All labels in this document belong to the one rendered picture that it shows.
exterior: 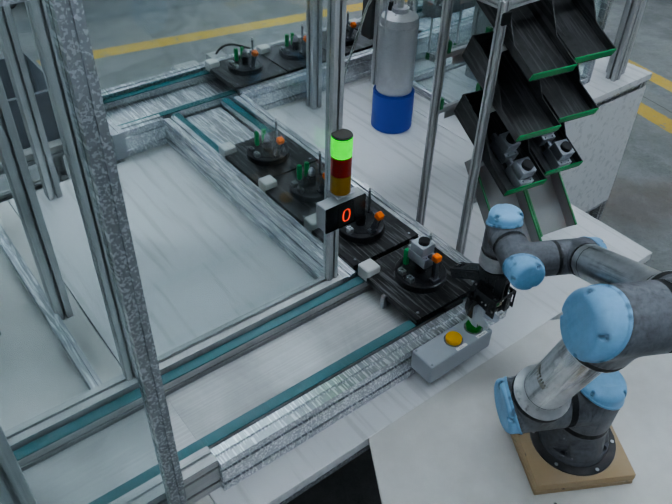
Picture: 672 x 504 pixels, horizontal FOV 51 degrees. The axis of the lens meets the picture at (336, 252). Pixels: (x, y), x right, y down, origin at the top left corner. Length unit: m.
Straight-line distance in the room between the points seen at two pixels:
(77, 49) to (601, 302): 0.78
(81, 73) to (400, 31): 1.79
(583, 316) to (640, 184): 3.25
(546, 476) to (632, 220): 2.56
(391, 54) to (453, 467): 1.49
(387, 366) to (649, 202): 2.76
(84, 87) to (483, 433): 1.21
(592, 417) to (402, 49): 1.50
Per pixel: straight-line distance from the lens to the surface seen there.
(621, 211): 4.08
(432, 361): 1.70
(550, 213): 2.11
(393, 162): 2.54
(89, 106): 0.87
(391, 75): 2.60
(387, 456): 1.65
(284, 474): 1.62
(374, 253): 1.95
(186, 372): 1.70
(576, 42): 1.87
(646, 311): 1.13
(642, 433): 1.85
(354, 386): 1.64
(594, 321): 1.11
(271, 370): 1.72
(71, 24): 0.83
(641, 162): 4.56
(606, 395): 1.52
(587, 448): 1.64
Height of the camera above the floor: 2.23
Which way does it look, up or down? 40 degrees down
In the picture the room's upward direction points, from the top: 2 degrees clockwise
